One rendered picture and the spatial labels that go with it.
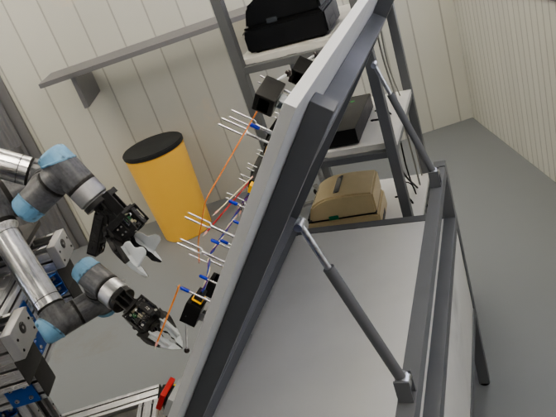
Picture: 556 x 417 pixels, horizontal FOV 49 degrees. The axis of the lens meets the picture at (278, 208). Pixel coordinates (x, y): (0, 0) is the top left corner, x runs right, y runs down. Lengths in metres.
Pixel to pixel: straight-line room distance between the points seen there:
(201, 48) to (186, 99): 0.39
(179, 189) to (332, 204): 2.04
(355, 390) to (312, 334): 0.27
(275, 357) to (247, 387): 0.12
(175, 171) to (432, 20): 2.13
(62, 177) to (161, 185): 2.80
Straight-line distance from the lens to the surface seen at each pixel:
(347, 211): 2.39
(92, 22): 4.54
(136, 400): 2.84
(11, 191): 1.83
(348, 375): 1.64
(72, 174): 1.45
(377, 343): 1.17
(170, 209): 4.31
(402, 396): 1.25
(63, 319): 1.71
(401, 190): 2.21
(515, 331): 2.87
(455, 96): 4.90
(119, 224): 1.44
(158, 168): 4.18
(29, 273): 1.76
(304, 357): 1.73
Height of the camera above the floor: 1.90
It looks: 26 degrees down
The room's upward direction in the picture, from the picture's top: 19 degrees counter-clockwise
